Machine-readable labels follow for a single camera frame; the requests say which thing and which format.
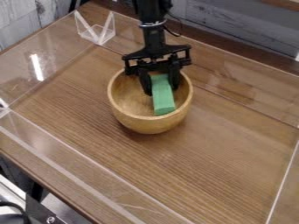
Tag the clear acrylic barrier tray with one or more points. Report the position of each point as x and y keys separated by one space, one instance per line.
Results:
x=216 y=163

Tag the brown wooden bowl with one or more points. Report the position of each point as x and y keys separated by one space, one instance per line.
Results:
x=132 y=107

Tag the black metal bracket with bolt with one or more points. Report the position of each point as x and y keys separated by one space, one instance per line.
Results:
x=38 y=214

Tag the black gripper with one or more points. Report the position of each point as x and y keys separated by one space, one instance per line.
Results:
x=156 y=55

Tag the green rectangular block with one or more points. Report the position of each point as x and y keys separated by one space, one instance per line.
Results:
x=161 y=95

